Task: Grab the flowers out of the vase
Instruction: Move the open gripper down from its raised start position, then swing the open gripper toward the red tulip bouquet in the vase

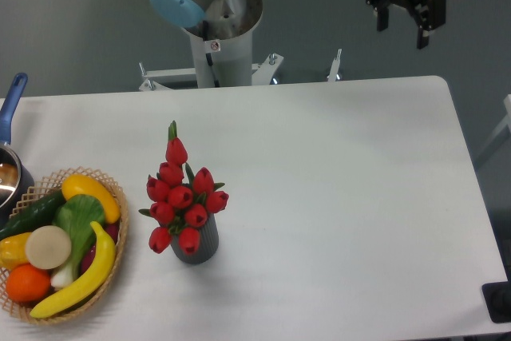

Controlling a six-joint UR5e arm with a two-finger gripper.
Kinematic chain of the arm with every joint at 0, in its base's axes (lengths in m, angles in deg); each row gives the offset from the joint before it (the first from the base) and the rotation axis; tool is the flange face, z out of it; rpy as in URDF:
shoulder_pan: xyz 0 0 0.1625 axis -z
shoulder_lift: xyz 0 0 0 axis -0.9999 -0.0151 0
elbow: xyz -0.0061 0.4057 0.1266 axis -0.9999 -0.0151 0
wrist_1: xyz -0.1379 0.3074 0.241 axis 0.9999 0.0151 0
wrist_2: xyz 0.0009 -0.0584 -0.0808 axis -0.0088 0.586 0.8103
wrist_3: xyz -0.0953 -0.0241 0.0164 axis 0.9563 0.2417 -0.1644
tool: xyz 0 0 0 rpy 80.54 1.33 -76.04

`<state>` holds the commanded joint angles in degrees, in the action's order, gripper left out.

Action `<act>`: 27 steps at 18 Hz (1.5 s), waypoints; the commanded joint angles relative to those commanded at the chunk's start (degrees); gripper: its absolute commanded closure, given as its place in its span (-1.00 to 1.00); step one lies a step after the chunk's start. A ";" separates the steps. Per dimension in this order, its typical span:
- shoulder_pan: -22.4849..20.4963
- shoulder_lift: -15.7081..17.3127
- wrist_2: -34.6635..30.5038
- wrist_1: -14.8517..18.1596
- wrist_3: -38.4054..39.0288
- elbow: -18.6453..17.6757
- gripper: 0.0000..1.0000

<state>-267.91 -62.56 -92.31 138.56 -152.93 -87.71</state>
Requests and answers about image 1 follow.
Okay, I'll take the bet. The red tulip bouquet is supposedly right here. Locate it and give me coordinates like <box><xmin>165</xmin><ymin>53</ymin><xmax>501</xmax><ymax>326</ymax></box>
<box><xmin>139</xmin><ymin>121</ymin><xmax>229</xmax><ymax>254</ymax></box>

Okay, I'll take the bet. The dark grey ribbed vase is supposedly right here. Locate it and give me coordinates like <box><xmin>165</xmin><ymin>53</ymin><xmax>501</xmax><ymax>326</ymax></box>
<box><xmin>171</xmin><ymin>214</ymin><xmax>220</xmax><ymax>265</ymax></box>

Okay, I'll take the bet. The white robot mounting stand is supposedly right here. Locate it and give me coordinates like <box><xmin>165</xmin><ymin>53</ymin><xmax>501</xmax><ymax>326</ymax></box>
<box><xmin>137</xmin><ymin>29</ymin><xmax>343</xmax><ymax>93</ymax></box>

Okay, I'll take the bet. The black device at edge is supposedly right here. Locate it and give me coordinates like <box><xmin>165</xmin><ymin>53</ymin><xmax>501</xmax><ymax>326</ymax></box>
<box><xmin>481</xmin><ymin>281</ymin><xmax>511</xmax><ymax>323</ymax></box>

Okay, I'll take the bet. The dark red vegetable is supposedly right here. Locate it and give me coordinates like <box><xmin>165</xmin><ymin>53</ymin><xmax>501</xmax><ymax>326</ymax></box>
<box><xmin>79</xmin><ymin>222</ymin><xmax>120</xmax><ymax>275</ymax></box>

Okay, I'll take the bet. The green bok choy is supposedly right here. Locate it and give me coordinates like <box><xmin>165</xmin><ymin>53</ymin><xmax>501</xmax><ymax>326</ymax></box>
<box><xmin>50</xmin><ymin>194</ymin><xmax>105</xmax><ymax>290</ymax></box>

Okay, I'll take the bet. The yellow banana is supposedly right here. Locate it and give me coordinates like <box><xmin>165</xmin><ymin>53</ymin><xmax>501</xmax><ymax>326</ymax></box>
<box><xmin>30</xmin><ymin>221</ymin><xmax>116</xmax><ymax>319</ymax></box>

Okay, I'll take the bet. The green cucumber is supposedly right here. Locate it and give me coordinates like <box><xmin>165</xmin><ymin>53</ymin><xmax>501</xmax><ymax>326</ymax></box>
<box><xmin>1</xmin><ymin>189</ymin><xmax>65</xmax><ymax>240</ymax></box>

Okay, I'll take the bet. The beige round disc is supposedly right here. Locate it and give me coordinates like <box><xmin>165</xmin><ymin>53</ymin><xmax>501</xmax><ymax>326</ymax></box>
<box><xmin>25</xmin><ymin>225</ymin><xmax>72</xmax><ymax>270</ymax></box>

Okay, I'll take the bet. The woven wicker basket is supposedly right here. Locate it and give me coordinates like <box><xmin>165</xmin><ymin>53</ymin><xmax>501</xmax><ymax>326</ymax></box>
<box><xmin>0</xmin><ymin>165</ymin><xmax>130</xmax><ymax>327</ymax></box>

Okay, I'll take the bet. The yellow bell pepper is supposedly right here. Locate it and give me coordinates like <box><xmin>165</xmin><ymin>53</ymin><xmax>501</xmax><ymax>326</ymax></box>
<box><xmin>0</xmin><ymin>232</ymin><xmax>31</xmax><ymax>270</ymax></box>

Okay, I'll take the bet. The orange fruit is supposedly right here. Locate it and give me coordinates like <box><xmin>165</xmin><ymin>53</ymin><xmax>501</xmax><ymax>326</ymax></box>
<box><xmin>6</xmin><ymin>264</ymin><xmax>50</xmax><ymax>303</ymax></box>

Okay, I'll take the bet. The white frame at right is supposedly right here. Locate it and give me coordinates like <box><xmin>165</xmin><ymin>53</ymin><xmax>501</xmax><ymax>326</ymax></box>
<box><xmin>473</xmin><ymin>94</ymin><xmax>510</xmax><ymax>170</ymax></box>

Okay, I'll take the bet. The blue handled steel pot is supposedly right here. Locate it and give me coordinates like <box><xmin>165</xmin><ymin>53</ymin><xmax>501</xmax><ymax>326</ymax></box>
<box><xmin>1</xmin><ymin>73</ymin><xmax>34</xmax><ymax>228</ymax></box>

